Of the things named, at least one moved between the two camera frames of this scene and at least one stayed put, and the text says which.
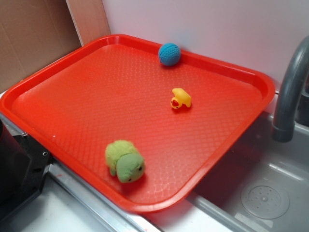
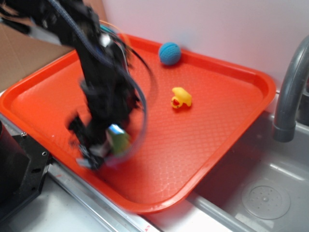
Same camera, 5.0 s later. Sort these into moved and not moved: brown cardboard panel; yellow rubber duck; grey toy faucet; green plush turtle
Moved: green plush turtle
Not moved: brown cardboard panel; yellow rubber duck; grey toy faucet
